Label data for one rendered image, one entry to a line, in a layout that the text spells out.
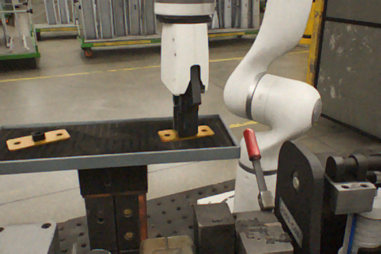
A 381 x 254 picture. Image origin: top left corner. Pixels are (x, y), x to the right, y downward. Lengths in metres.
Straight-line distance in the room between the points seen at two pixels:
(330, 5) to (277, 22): 2.71
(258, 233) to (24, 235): 0.29
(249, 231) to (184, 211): 0.69
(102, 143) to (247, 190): 0.50
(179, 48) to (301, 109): 0.41
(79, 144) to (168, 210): 0.67
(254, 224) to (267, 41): 0.46
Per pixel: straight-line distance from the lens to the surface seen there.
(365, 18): 3.27
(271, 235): 0.51
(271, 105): 0.83
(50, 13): 9.81
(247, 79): 0.86
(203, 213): 0.50
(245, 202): 0.99
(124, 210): 0.59
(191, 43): 0.48
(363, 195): 0.49
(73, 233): 1.16
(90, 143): 0.57
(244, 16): 8.46
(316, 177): 0.45
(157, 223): 1.15
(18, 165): 0.53
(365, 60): 3.27
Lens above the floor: 1.39
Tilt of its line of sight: 20 degrees down
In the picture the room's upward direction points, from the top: straight up
